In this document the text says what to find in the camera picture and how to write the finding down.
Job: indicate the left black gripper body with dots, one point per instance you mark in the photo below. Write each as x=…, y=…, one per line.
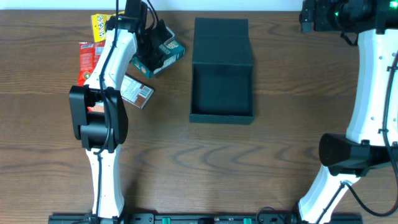
x=147, y=55

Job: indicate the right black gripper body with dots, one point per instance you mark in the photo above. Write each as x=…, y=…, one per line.
x=330, y=17

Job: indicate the teal cookie box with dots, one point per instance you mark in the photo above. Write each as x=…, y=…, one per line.
x=175, y=51

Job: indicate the yellow candy pouch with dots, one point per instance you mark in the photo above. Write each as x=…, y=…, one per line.
x=98, y=24

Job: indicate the red snack pouch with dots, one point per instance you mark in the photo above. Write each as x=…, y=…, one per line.
x=89, y=56

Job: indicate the black gift box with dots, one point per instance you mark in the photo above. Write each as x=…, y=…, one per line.
x=222, y=72

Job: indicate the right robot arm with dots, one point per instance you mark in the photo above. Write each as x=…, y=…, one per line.
x=370, y=140

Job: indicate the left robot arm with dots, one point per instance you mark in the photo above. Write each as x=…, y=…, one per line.
x=99, y=116

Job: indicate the brown and white box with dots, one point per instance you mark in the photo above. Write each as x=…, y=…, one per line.
x=135, y=92

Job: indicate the red orange box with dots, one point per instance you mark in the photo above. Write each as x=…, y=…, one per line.
x=97, y=107

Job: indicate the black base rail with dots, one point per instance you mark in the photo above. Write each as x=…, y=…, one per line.
x=150, y=218

